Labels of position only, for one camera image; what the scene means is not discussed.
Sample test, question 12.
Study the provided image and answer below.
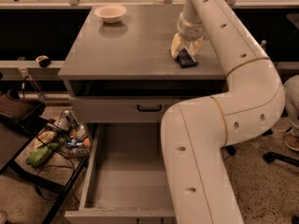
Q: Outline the black drawer handle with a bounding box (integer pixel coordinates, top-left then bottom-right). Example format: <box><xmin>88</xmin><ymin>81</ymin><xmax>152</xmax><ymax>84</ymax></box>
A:
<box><xmin>136</xmin><ymin>105</ymin><xmax>162</xmax><ymax>112</ymax></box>

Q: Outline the black chair base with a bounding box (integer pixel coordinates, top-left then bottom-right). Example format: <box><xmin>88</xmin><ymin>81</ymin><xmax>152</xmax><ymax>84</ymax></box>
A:
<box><xmin>263</xmin><ymin>152</ymin><xmax>299</xmax><ymax>167</ymax></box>

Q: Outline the black power adapter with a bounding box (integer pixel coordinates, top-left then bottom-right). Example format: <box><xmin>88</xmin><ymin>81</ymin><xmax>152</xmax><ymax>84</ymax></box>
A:
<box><xmin>225</xmin><ymin>146</ymin><xmax>236</xmax><ymax>156</ymax></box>

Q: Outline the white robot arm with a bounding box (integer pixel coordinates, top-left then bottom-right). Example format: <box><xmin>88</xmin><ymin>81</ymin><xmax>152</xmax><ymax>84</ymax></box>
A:
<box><xmin>161</xmin><ymin>0</ymin><xmax>285</xmax><ymax>224</ymax></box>

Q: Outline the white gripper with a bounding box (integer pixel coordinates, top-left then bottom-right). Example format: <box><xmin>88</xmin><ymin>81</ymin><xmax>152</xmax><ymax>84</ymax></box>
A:
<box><xmin>170</xmin><ymin>12</ymin><xmax>205</xmax><ymax>59</ymax></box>

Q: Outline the black side cart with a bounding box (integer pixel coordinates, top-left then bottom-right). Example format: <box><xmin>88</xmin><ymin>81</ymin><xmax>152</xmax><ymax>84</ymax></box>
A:
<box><xmin>0</xmin><ymin>91</ymin><xmax>88</xmax><ymax>224</ymax></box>

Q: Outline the black tape measure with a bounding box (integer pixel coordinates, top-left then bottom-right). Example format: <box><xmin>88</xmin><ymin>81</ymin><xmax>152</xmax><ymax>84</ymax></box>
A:
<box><xmin>36</xmin><ymin>55</ymin><xmax>51</xmax><ymax>68</ymax></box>

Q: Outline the yellow chip bag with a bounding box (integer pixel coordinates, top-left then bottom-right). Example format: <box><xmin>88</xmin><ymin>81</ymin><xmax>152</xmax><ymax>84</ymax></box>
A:
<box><xmin>34</xmin><ymin>131</ymin><xmax>57</xmax><ymax>149</ymax></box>

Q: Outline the dark blue snack bar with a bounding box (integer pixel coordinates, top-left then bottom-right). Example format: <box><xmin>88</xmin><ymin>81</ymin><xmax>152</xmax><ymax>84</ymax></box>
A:
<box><xmin>176</xmin><ymin>48</ymin><xmax>198</xmax><ymax>68</ymax></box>

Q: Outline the closed grey middle drawer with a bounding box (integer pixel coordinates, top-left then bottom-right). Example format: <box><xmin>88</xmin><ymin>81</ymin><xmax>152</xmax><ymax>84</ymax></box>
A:
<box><xmin>70</xmin><ymin>96</ymin><xmax>178</xmax><ymax>123</ymax></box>

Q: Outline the white paper bowl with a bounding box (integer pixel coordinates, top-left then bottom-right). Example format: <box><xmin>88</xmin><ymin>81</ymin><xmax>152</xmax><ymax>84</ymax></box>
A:
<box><xmin>94</xmin><ymin>5</ymin><xmax>127</xmax><ymax>24</ymax></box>

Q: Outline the person's shoe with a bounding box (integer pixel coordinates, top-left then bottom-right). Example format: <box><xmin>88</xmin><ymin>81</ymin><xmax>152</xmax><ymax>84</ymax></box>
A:
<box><xmin>284</xmin><ymin>134</ymin><xmax>299</xmax><ymax>152</ymax></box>

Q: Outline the open grey bottom drawer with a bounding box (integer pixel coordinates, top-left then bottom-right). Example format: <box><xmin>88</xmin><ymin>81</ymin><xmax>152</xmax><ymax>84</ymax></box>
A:
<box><xmin>65</xmin><ymin>123</ymin><xmax>177</xmax><ymax>224</ymax></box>

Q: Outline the grey drawer cabinet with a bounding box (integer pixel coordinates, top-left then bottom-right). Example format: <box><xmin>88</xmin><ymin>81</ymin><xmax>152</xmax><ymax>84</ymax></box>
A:
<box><xmin>58</xmin><ymin>3</ymin><xmax>230</xmax><ymax>133</ymax></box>

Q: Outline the green snack bag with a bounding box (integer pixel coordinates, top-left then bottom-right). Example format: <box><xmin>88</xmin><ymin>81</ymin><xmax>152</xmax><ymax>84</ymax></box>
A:
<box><xmin>26</xmin><ymin>142</ymin><xmax>59</xmax><ymax>167</ymax></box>

